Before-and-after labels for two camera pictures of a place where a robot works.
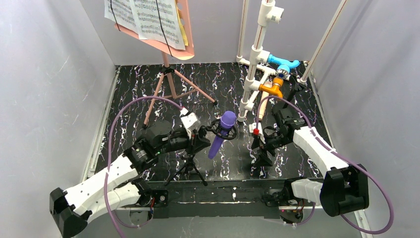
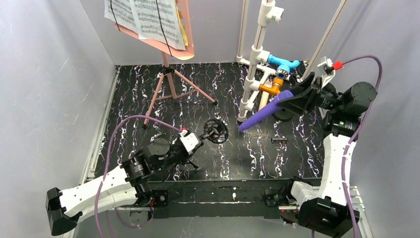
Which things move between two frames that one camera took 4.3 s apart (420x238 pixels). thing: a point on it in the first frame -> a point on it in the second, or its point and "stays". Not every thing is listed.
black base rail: x=226 y=199 stays
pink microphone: x=265 y=95 stays
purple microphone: x=228 y=121 -> x=267 y=110
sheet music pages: x=158 y=21 stays
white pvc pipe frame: x=268 y=14 stays
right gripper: x=266 y=141 -> x=312 y=92
